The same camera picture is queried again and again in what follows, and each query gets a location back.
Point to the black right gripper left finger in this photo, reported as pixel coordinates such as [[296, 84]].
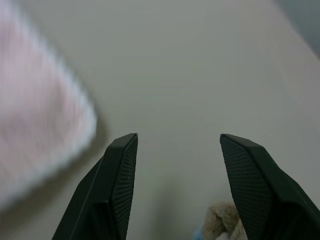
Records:
[[110, 190]]

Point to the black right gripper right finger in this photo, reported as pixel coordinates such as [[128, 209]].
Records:
[[260, 185]]

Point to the pink fluffy towel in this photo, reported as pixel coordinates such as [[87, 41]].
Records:
[[35, 117]]

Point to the beige plush toy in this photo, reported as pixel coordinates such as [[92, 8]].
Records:
[[221, 221]]

